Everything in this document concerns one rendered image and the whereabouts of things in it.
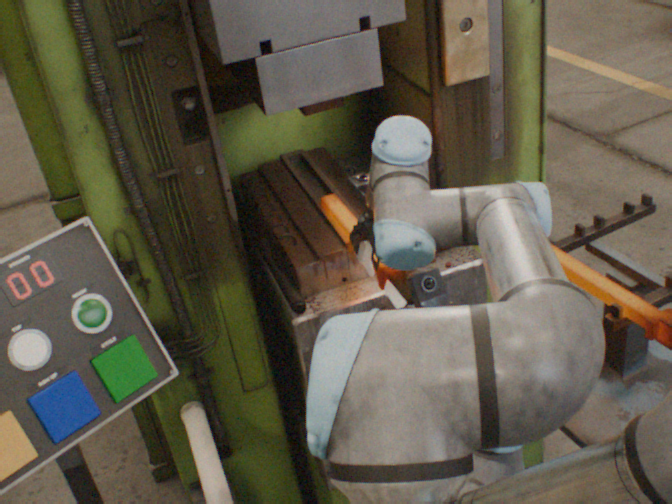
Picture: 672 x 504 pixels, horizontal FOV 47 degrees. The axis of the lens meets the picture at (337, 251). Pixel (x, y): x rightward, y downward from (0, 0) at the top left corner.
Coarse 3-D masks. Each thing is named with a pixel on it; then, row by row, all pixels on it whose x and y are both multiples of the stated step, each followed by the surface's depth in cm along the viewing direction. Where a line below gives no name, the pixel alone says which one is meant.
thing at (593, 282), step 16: (560, 256) 134; (576, 272) 130; (592, 272) 130; (592, 288) 127; (608, 288) 125; (608, 304) 125; (624, 304) 122; (640, 304) 121; (640, 320) 120; (656, 320) 117; (656, 336) 118
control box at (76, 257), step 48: (48, 240) 113; (96, 240) 117; (0, 288) 108; (48, 288) 112; (96, 288) 116; (0, 336) 107; (48, 336) 111; (96, 336) 115; (144, 336) 118; (0, 384) 107; (48, 384) 110; (96, 384) 114
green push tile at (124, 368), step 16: (128, 336) 117; (112, 352) 115; (128, 352) 116; (144, 352) 117; (96, 368) 113; (112, 368) 114; (128, 368) 116; (144, 368) 117; (112, 384) 114; (128, 384) 115; (144, 384) 117
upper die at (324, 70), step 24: (360, 24) 124; (264, 48) 120; (312, 48) 119; (336, 48) 120; (360, 48) 121; (240, 72) 132; (264, 72) 118; (288, 72) 119; (312, 72) 121; (336, 72) 122; (360, 72) 123; (264, 96) 120; (288, 96) 121; (312, 96) 123; (336, 96) 124
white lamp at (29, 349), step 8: (24, 336) 109; (32, 336) 109; (16, 344) 108; (24, 344) 109; (32, 344) 109; (40, 344) 110; (16, 352) 108; (24, 352) 108; (32, 352) 109; (40, 352) 110; (24, 360) 108; (32, 360) 109; (40, 360) 110
